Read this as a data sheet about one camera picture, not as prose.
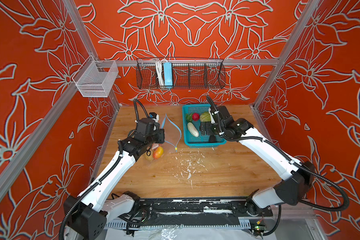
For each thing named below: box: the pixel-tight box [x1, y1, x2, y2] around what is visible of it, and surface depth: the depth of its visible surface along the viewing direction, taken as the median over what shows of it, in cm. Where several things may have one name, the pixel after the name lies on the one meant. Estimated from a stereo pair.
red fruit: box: [192, 112, 200, 122], surface depth 109 cm
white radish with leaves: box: [186, 113, 199, 137], surface depth 109 cm
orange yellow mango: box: [153, 146, 164, 160], surface depth 87 cm
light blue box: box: [163, 62, 173, 89], surface depth 92 cm
